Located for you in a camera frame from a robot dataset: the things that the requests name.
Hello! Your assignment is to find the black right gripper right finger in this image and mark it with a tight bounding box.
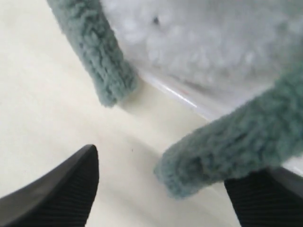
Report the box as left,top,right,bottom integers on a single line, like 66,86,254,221
224,167,303,227

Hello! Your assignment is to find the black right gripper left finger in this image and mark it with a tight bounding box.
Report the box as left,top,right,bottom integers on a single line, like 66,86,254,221
0,145,99,227

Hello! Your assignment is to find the white plush snowman toy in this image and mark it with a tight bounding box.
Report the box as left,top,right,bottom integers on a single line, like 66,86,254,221
101,0,303,90

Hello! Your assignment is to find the green knitted scarf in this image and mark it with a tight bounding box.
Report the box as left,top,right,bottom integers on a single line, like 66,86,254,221
48,0,303,198

